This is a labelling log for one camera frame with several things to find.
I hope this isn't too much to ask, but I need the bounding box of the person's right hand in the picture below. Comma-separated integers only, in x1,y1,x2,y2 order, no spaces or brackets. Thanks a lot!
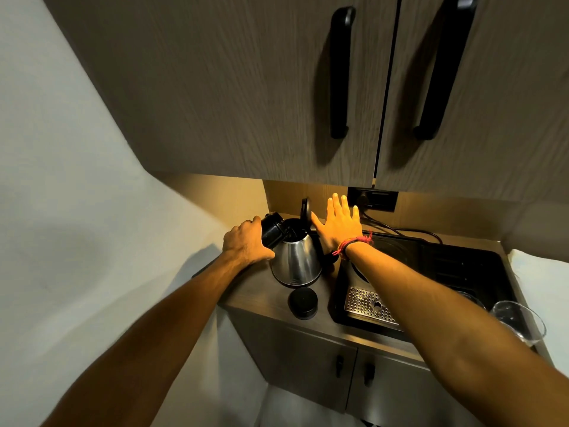
311,193,365,256

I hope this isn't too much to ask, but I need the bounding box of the person's left hand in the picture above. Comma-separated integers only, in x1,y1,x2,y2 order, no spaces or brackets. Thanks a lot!
222,216,276,268

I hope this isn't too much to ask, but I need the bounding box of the black bottle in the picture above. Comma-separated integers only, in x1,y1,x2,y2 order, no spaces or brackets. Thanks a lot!
260,212,290,250

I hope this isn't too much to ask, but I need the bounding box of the stainless steel electric kettle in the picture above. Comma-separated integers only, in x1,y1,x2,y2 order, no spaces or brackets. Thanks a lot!
270,197,340,289

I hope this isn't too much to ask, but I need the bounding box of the person's left forearm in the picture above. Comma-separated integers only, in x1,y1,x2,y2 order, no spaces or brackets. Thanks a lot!
41,251,250,427

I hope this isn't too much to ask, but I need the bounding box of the person's right forearm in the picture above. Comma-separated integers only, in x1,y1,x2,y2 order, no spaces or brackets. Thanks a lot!
344,241,569,427

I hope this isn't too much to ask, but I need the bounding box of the black round bottle cap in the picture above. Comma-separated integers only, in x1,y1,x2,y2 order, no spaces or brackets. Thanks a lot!
287,287,319,321

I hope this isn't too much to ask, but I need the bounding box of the perforated metal grate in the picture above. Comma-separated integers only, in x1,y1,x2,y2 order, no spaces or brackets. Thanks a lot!
344,286,403,328

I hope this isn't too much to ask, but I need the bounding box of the grey lower cabinet door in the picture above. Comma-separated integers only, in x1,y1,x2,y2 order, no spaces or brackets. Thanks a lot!
228,306,359,414
346,348,486,427

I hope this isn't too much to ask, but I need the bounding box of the black tray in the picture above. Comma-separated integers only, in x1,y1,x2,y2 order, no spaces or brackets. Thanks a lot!
328,231,513,344

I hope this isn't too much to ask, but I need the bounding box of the clear drinking glass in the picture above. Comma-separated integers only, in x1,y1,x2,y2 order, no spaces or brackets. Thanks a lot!
455,291,488,310
490,300,547,348

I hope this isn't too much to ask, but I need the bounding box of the wooden upper cabinet door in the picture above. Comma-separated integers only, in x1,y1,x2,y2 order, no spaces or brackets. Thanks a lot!
375,0,569,206
40,0,402,188

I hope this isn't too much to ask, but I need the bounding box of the white cloth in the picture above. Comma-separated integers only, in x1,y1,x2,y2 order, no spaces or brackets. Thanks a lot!
507,249,569,379

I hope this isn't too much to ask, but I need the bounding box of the black wall socket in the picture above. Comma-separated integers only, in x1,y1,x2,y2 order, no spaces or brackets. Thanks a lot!
347,187,399,213

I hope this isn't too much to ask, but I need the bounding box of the red thread bracelet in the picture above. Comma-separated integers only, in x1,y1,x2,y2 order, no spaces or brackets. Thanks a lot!
332,230,374,262

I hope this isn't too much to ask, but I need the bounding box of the black power cable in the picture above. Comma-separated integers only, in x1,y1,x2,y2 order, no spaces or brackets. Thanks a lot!
359,211,444,245

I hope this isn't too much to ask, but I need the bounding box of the long black cabinet handle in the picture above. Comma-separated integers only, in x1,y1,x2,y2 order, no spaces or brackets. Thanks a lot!
329,6,357,140
413,0,480,142

